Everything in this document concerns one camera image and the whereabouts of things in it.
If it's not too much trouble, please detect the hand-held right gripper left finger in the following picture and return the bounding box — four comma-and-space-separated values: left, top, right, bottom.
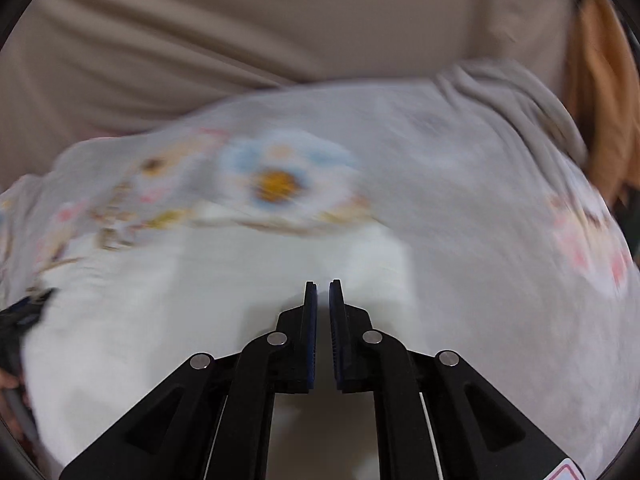
59, 281, 319, 480

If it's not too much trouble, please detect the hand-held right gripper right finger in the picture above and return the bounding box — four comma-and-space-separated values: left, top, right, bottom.
328, 279, 573, 480

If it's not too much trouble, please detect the cream quilted jacket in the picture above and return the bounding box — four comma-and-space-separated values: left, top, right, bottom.
22, 210, 441, 480

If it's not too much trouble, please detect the grey printed blanket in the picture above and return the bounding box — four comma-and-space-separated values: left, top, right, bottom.
0, 67, 640, 480

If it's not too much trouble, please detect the grey fleece cloth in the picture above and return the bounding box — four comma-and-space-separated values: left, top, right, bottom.
435, 57, 588, 166

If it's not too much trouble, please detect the beige curtain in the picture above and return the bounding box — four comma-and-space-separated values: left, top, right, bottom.
0, 0, 586, 161

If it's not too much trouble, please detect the orange hanging garment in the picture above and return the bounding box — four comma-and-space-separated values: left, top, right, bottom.
567, 0, 640, 206

